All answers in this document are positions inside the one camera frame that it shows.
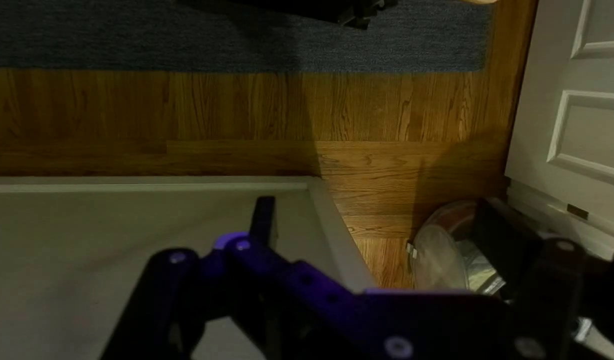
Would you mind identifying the round trash bin with bag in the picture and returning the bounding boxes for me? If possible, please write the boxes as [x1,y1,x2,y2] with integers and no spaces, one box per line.
[405,199,511,296]

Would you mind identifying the white panelled door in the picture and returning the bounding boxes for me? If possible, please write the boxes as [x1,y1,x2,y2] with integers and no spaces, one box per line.
[505,0,614,264]

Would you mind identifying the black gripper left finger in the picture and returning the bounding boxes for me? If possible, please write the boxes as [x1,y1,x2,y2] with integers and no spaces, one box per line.
[101,194,389,360]

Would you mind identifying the brass door hinge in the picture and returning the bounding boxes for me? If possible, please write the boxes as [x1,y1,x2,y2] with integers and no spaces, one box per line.
[565,202,593,223]

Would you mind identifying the blue grey rug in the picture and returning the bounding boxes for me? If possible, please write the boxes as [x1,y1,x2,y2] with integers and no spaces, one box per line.
[0,0,493,74]

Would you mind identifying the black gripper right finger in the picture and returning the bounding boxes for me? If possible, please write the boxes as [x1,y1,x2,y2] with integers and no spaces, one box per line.
[475,197,614,360]

